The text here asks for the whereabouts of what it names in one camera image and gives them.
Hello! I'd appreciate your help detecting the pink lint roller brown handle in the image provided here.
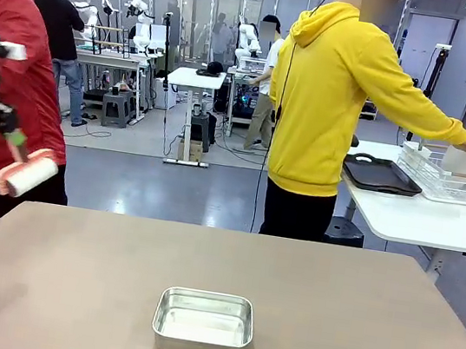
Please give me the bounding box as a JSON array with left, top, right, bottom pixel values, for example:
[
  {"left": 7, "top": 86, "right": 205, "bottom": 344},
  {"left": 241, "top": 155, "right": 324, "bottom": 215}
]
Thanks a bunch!
[{"left": 0, "top": 135, "right": 63, "bottom": 205}]

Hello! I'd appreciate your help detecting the white side table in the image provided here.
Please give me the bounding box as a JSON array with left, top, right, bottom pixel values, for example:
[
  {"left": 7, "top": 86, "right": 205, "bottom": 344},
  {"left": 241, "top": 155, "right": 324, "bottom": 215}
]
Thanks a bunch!
[{"left": 326, "top": 137, "right": 466, "bottom": 289}]

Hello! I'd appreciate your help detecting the white table with shelf rack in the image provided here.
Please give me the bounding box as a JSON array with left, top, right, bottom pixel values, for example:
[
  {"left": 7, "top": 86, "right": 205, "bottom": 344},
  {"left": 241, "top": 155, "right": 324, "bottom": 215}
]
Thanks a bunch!
[{"left": 66, "top": 48, "right": 154, "bottom": 127}]

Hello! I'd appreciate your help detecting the person in yellow hoodie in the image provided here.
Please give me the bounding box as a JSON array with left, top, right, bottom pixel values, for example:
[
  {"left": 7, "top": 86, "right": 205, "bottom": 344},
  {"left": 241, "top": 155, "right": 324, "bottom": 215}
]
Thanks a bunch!
[{"left": 247, "top": 0, "right": 466, "bottom": 267}]

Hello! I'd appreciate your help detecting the cardboard box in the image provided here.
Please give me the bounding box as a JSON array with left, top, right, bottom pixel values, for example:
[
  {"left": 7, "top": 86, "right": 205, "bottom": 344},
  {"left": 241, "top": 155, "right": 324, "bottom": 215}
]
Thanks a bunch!
[{"left": 175, "top": 137, "right": 205, "bottom": 164}]

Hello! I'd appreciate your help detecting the white standing desk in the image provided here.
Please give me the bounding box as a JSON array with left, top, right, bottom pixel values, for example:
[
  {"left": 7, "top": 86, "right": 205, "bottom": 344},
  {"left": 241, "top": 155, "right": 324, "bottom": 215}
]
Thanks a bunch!
[{"left": 154, "top": 63, "right": 228, "bottom": 170}]

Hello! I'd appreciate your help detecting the black baseball cap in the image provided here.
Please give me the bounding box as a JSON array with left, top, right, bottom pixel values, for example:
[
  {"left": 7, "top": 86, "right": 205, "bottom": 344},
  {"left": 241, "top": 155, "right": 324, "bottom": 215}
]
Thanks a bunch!
[{"left": 194, "top": 57, "right": 228, "bottom": 80}]

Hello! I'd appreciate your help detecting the dark grey stool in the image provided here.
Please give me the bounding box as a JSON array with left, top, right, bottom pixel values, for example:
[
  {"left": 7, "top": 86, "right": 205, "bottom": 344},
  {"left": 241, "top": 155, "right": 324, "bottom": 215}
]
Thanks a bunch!
[{"left": 322, "top": 214, "right": 367, "bottom": 249}]

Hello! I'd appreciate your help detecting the dark brown serving tray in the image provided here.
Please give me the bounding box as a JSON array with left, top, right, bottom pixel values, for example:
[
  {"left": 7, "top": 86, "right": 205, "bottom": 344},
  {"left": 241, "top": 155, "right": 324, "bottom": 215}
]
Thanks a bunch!
[{"left": 339, "top": 150, "right": 427, "bottom": 199}]

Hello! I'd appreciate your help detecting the rectangular metal tin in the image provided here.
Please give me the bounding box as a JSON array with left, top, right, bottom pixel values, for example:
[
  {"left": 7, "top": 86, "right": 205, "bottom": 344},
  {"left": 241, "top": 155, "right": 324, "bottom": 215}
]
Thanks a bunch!
[{"left": 148, "top": 284, "right": 260, "bottom": 349}]

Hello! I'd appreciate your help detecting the black wire shelf rack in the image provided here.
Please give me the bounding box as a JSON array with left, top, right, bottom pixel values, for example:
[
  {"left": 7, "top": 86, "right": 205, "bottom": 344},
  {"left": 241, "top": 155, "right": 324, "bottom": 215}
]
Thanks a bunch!
[{"left": 89, "top": 22, "right": 135, "bottom": 59}]

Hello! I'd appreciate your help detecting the black light stand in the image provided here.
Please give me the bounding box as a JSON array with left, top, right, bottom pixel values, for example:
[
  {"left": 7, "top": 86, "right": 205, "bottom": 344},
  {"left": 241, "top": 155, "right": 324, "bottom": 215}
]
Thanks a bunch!
[{"left": 419, "top": 42, "right": 454, "bottom": 119}]

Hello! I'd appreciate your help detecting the white wire dish rack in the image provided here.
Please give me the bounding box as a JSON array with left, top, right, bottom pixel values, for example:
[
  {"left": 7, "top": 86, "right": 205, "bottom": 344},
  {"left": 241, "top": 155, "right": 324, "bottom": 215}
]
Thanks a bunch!
[{"left": 391, "top": 140, "right": 466, "bottom": 207}]

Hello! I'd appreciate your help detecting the person's right forearm yellow sleeve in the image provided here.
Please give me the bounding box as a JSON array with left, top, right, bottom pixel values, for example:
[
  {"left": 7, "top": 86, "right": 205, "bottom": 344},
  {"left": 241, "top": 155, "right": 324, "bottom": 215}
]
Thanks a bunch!
[{"left": 413, "top": 95, "right": 466, "bottom": 147}]

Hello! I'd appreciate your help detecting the black camera tripod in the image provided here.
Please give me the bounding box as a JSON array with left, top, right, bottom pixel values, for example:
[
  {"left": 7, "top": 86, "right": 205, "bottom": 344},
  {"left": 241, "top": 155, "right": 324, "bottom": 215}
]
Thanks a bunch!
[{"left": 152, "top": 10, "right": 183, "bottom": 91}]

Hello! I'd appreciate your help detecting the man in black shirt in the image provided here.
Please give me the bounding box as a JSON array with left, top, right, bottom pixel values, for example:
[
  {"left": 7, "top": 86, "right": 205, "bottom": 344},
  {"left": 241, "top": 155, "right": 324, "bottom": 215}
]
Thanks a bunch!
[{"left": 15, "top": 0, "right": 108, "bottom": 130}]

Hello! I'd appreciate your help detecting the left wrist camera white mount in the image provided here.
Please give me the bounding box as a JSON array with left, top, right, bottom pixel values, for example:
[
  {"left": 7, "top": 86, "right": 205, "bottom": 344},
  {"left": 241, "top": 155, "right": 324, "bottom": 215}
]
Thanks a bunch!
[{"left": 0, "top": 41, "right": 30, "bottom": 63}]

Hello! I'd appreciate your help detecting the grey plastic step stool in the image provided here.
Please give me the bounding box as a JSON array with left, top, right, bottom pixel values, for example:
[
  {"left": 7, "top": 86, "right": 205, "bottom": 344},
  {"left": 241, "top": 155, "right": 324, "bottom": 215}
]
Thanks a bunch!
[{"left": 98, "top": 87, "right": 141, "bottom": 132}]

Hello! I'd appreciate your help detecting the person in red hoodie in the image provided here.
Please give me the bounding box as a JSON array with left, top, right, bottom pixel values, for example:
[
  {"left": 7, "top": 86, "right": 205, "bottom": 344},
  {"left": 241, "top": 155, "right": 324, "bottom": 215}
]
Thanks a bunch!
[{"left": 0, "top": 0, "right": 98, "bottom": 266}]

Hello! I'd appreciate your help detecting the person in white t-shirt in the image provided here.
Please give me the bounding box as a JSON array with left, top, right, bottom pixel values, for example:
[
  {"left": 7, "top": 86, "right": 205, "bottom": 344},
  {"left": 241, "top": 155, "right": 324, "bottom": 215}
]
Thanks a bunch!
[{"left": 236, "top": 12, "right": 291, "bottom": 155}]

